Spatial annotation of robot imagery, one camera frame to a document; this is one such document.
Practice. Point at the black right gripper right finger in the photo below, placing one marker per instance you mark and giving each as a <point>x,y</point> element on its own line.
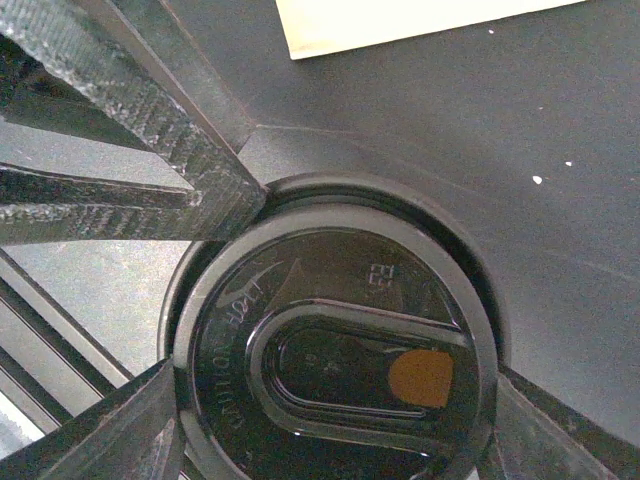
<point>133,433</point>

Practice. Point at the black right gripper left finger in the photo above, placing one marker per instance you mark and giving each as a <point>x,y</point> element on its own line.
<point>152,148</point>

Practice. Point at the blue checkered paper bag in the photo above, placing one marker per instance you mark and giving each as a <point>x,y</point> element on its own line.
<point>316,28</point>

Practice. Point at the single black cup lid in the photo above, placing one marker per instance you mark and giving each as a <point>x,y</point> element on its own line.
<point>350,332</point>

